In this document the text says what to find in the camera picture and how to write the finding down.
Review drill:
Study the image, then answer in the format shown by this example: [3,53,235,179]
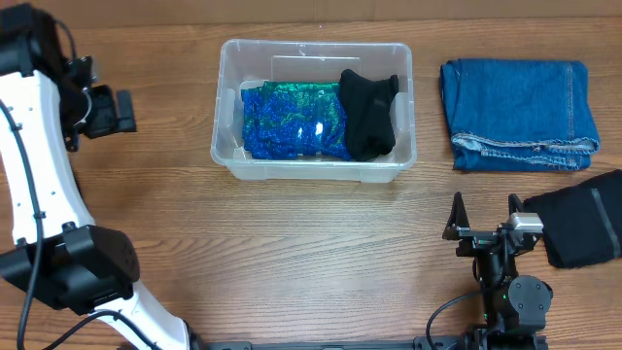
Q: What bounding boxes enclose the black folded cloth right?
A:
[524,169,621,268]

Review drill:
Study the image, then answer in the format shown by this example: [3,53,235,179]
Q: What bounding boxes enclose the folded blue denim jeans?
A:
[438,58,601,171]

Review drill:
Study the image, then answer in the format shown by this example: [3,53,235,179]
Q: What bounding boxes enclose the blue green sequin cloth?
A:
[241,82,351,161]

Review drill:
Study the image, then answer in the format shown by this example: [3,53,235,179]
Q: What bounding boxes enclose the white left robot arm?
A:
[1,3,203,349]

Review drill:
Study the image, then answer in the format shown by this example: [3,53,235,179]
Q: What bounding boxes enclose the clear plastic storage bin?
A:
[211,39,417,183]

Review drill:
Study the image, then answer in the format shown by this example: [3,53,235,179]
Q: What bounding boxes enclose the black sock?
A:
[338,69,398,161]

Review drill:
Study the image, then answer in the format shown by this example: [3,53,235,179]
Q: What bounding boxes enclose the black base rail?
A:
[193,334,550,350]

